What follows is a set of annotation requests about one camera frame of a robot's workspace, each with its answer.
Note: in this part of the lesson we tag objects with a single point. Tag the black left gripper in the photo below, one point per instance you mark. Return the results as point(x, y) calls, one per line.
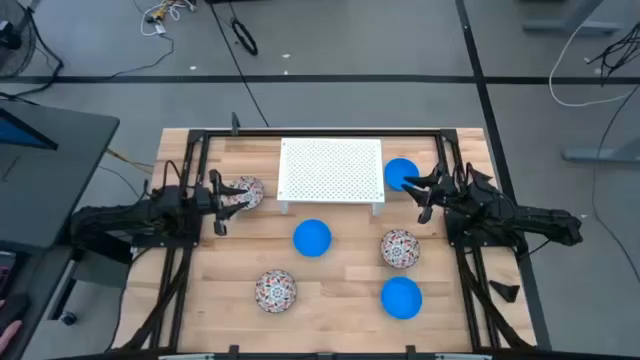
point(217, 200)

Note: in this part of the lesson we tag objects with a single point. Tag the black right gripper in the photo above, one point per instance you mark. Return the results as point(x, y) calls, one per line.
point(437, 190)

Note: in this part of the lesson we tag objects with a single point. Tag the patterned ceramic mini bowl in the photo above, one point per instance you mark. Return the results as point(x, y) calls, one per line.
point(400, 248)
point(275, 291)
point(255, 186)

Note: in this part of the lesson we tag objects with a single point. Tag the blue plastic mini bowl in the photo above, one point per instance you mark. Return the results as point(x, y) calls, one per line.
point(312, 238)
point(395, 170)
point(401, 298)

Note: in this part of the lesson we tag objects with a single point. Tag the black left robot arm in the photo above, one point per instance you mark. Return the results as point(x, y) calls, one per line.
point(150, 205)

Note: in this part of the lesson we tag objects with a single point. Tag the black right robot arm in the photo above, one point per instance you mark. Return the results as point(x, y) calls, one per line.
point(540, 220)

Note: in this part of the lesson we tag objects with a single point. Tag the white perforated metal shelf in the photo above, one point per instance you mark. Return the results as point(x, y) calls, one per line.
point(330, 170)

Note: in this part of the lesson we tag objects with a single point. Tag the dark grey desk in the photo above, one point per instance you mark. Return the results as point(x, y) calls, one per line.
point(60, 190)

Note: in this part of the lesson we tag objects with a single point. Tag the grey desk foot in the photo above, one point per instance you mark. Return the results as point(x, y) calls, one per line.
point(565, 26)
point(600, 154)

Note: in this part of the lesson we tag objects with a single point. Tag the black caster wheel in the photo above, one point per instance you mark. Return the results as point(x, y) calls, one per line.
point(68, 318)

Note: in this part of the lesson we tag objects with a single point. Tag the computer monitor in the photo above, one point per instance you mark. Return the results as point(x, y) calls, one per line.
point(20, 135)

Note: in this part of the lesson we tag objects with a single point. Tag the black floor fan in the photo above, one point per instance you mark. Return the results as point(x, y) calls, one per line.
point(15, 60)

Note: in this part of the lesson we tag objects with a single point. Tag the person's hand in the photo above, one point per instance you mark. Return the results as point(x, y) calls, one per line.
point(9, 337)

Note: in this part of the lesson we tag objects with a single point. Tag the black triangular bracket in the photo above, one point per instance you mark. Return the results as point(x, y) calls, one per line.
point(481, 176)
point(507, 292)

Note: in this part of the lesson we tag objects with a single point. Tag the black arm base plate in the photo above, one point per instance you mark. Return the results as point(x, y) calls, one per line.
point(457, 237)
point(165, 243)

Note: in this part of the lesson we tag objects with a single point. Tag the black aluminium table frame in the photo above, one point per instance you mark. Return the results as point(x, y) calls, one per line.
point(350, 133)

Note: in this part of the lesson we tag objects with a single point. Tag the grey desk leg frame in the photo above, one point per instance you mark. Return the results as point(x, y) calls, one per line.
point(100, 270)

